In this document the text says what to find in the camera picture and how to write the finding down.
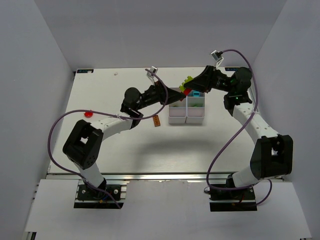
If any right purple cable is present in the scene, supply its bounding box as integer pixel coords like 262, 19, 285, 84
206, 48, 273, 206

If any lime green small lego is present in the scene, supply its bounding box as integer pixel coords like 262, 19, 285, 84
191, 103, 203, 108

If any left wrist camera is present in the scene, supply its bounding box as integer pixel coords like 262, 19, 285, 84
145, 66, 158, 85

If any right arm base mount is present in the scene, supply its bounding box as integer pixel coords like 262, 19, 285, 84
203, 186, 257, 212

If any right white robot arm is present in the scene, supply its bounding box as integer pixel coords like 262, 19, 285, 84
182, 65, 294, 191

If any lime green lego brick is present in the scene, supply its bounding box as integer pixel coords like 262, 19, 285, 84
179, 76, 194, 92

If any purple cable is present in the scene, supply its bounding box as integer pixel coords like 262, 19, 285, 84
206, 48, 273, 206
47, 72, 169, 210

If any blue table label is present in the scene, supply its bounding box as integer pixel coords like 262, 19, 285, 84
76, 69, 94, 74
224, 67, 239, 72

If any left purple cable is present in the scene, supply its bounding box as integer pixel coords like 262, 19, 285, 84
47, 72, 169, 210

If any white right divided container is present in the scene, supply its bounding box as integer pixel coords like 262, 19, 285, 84
185, 90, 205, 125

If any brown lego plate upside down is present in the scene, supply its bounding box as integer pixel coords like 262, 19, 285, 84
152, 115, 161, 127

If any small red lego piece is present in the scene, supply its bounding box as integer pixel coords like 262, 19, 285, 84
83, 111, 94, 118

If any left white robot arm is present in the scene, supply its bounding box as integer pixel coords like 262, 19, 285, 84
62, 82, 186, 190

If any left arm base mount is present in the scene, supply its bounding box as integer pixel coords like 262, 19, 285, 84
73, 181, 127, 209

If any blue right table label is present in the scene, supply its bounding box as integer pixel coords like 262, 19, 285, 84
224, 67, 239, 72

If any red long lego brick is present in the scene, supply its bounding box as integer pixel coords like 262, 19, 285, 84
183, 88, 192, 96

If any teal rounded lego brick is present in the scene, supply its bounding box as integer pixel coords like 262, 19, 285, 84
192, 91, 201, 97

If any aluminium table rail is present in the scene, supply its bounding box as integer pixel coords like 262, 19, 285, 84
44, 172, 285, 182

